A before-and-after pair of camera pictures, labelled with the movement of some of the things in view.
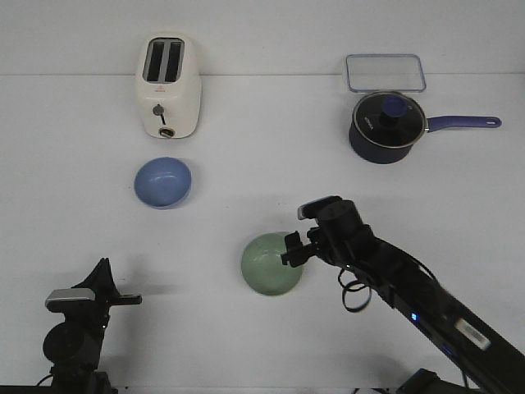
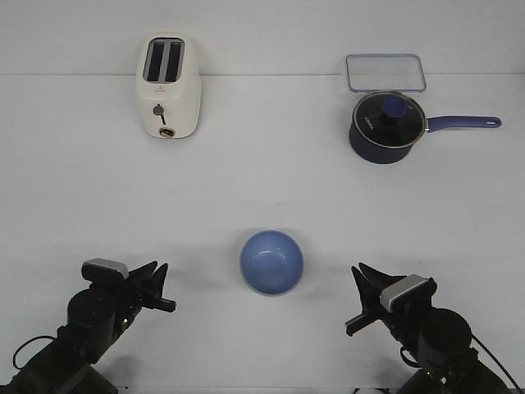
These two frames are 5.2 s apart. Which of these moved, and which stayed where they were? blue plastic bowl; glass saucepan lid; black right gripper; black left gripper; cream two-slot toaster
Moved: black right gripper; blue plastic bowl; black left gripper
Stayed: cream two-slot toaster; glass saucepan lid
